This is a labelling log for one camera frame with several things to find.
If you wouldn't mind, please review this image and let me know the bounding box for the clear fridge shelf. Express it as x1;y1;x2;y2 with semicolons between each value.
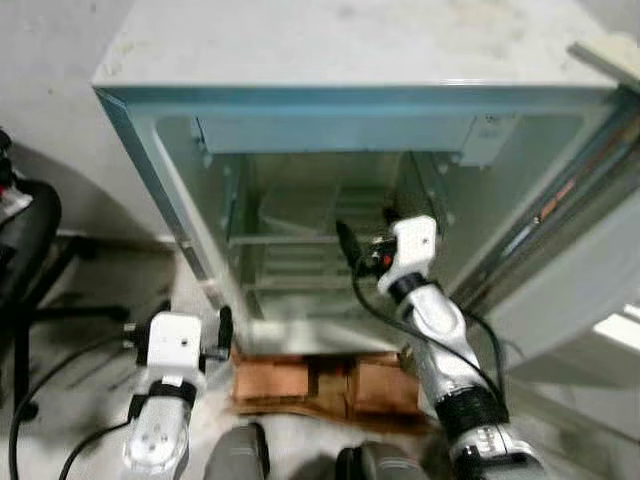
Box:
225;228;401;249

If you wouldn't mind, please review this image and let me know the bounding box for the grey small fridge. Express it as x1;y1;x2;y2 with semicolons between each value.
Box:
92;0;640;356

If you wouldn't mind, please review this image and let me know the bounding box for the white fridge door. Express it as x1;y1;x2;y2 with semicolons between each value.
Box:
485;185;640;366

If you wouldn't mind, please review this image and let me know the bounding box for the red brick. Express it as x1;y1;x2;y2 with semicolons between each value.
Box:
350;355;421;416
235;352;313;406

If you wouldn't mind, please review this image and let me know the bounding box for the freezer compartment flap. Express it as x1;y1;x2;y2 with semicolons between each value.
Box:
193;112;476;166

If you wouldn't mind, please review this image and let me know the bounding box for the grey robot left leg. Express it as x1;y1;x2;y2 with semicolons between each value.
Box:
203;422;271;480

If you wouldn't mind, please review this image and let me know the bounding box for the grey robot leg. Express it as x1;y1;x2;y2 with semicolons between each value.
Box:
203;422;271;480
333;440;433;480

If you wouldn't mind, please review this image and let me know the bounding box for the brown wooden board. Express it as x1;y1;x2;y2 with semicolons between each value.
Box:
230;395;436;433

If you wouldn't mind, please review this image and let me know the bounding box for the grey robot right leg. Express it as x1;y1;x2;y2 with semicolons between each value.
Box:
333;440;433;480

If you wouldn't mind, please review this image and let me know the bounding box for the beige flat board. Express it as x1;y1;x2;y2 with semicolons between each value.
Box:
568;38;640;91

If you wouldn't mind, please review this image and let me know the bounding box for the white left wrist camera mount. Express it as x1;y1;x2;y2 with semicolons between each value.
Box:
147;312;208;389

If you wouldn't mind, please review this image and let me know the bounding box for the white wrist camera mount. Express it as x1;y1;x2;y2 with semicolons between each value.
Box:
147;312;208;389
390;215;439;293

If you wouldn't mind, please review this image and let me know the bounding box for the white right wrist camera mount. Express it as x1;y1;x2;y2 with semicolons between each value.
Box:
390;215;439;293

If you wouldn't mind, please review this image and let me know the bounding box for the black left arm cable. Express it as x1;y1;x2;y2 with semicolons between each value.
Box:
8;320;151;480

